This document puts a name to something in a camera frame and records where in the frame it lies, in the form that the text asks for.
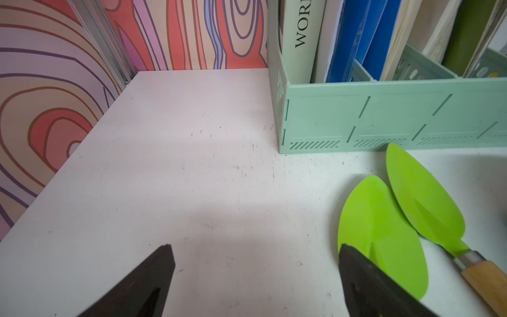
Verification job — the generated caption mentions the green shovel yellow handle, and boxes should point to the green shovel yellow handle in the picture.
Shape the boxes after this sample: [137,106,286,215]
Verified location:
[337,176,429,300]

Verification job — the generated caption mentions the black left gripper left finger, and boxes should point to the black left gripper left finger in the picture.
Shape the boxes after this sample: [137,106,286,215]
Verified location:
[80,244,176,316]

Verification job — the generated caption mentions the pale green book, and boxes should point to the pale green book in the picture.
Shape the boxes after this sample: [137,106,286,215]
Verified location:
[279,0,326,84]

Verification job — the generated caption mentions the aluminium frame post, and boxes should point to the aluminium frame post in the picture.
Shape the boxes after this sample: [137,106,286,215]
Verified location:
[68,0,137,90]

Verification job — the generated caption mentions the mint green file organizer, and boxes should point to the mint green file organizer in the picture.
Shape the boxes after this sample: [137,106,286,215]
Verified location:
[267,1,506,154]

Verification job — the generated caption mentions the blue folder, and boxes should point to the blue folder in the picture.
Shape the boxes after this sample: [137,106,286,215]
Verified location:
[324,0,402,83]

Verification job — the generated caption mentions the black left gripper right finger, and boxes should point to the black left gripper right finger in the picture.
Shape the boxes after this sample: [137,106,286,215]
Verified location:
[339,244,436,316]

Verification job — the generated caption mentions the green shovel wooden handle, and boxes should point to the green shovel wooden handle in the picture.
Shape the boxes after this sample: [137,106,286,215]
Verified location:
[386,143,506,316]

